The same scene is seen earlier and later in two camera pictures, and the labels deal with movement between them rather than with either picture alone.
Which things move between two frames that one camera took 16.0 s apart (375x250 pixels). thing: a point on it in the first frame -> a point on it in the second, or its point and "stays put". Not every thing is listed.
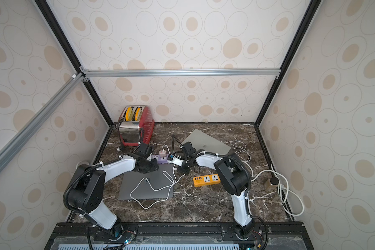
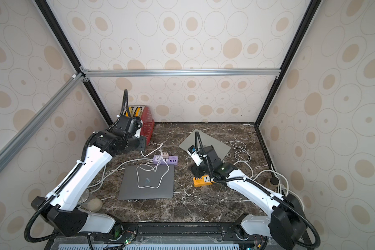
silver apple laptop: (203, 142) stays put
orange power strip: (207, 179) stays put
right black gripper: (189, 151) -> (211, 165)
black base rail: (179, 236) stays put
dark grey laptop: (157, 185) stays put
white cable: (165, 174) -> (153, 170)
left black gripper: (154, 167) -> (142, 144)
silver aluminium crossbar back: (178, 73) stays put
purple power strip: (161, 159) stays put
